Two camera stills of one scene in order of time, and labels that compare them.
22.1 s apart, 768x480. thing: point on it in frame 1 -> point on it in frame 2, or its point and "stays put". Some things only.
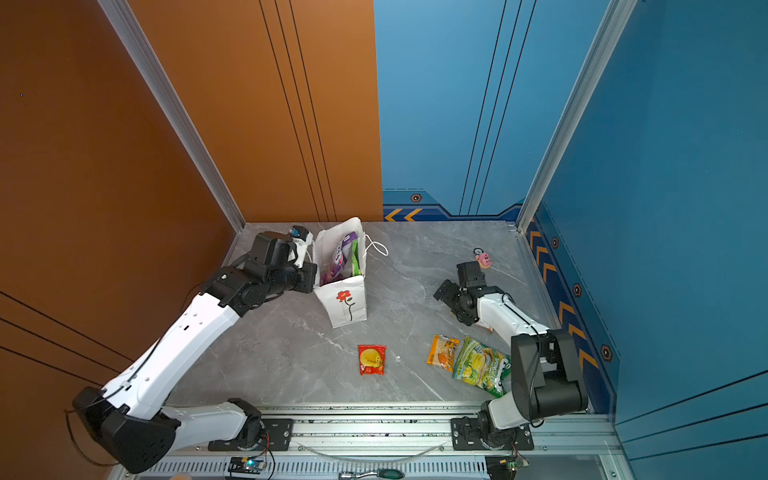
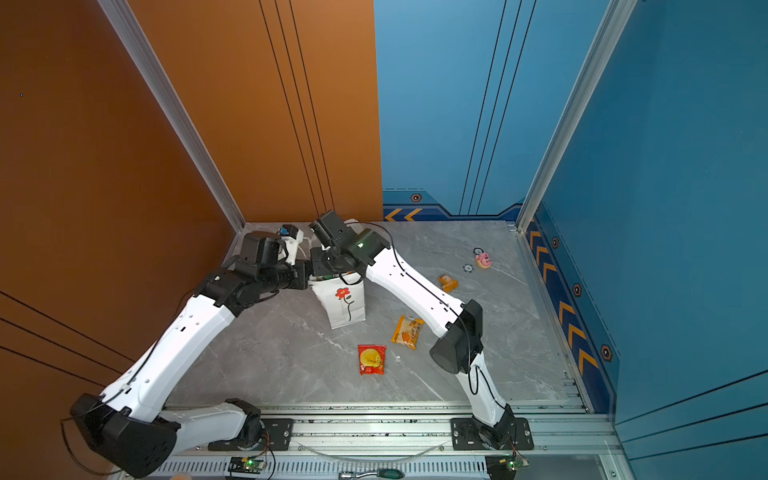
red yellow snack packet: x=372 y=359 stays put
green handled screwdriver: x=386 y=474 stays put
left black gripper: x=309 y=271 stays put
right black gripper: x=448 y=296 -> x=319 y=268
